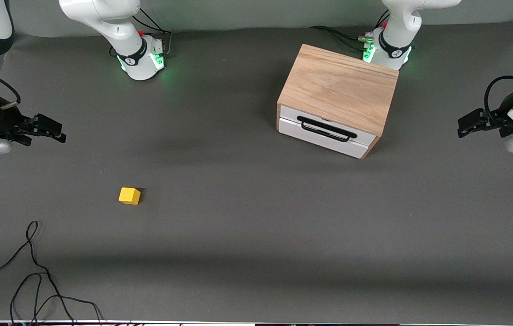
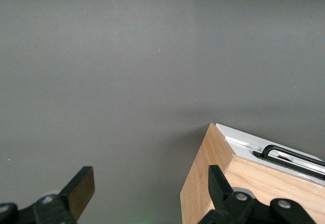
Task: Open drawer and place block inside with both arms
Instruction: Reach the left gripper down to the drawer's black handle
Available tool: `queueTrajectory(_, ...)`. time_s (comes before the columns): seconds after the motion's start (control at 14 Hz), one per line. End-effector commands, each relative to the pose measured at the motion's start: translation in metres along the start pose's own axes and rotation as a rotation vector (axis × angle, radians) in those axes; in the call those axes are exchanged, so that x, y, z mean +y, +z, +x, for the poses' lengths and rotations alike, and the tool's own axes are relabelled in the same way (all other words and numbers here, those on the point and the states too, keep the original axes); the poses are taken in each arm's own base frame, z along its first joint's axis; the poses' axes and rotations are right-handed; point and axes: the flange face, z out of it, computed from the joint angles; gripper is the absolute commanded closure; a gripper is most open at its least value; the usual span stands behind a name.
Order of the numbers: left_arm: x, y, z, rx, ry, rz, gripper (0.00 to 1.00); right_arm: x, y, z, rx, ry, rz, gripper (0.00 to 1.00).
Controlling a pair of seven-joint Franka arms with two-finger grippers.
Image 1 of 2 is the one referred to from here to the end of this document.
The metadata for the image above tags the yellow wooden block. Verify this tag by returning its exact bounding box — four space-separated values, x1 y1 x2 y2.
118 187 141 206

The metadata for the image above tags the black wire drawer handle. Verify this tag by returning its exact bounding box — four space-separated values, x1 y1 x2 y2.
297 116 358 143

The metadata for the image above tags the white-fronted wooden drawer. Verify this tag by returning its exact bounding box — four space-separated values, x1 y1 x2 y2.
278 105 375 159

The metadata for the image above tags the wooden drawer cabinet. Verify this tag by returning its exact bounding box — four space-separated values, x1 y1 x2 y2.
276 44 400 159

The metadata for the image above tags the thin black loose cable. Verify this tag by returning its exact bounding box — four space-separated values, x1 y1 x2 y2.
0 221 104 326

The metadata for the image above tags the black arm base cable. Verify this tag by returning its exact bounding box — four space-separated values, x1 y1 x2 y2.
311 26 370 46
132 7 173 57

